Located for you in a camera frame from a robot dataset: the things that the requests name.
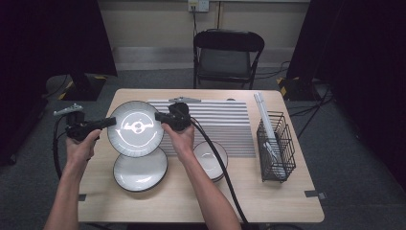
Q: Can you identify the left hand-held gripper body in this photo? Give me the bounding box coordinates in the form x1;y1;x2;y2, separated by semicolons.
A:
53;103;103;142

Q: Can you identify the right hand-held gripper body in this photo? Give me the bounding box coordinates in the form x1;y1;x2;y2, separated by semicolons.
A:
167;96;202;132

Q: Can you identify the white plate with dark rim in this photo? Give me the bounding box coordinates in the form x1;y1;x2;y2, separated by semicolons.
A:
112;147;169;193
106;100;166;158

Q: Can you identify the black wire basket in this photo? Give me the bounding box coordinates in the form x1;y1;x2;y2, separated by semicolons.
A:
256;110;297;184

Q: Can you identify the person's left hand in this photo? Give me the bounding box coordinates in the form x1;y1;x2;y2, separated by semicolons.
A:
65;128;102;167

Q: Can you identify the person's right hand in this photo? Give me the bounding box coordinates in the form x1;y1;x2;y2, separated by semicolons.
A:
161;124;195;161

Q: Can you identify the black stand base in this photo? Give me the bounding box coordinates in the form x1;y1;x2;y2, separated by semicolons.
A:
277;76;320;102
58;71;108;103

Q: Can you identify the striped woven placemat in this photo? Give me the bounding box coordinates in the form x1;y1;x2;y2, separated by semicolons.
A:
147;99;257;158

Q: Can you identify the grey round base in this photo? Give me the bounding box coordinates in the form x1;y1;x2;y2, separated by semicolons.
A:
45;75;70;99

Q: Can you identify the black folding chair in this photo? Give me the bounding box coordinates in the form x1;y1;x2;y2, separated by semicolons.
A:
192;28;266;90

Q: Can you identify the black curtain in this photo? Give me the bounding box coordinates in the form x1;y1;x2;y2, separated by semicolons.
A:
285;0;406;193
0;0;118;166

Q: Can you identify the left hand-held gripper cable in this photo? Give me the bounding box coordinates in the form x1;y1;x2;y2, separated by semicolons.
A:
52;114;70;180

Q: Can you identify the hand-held gripper cable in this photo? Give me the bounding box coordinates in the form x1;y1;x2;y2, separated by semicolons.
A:
190;117;250;224
52;114;70;180

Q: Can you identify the right hand-held gripper cable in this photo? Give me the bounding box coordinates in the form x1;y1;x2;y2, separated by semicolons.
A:
190;117;250;224

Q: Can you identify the black outlet cable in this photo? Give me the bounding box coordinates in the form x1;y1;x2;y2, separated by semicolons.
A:
191;5;199;36

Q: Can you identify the black floor cable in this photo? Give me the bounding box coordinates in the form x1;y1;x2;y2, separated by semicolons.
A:
286;80;334;142
254;60;292;81

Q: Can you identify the white wall outlet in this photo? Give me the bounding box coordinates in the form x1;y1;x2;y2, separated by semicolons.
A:
187;0;210;13

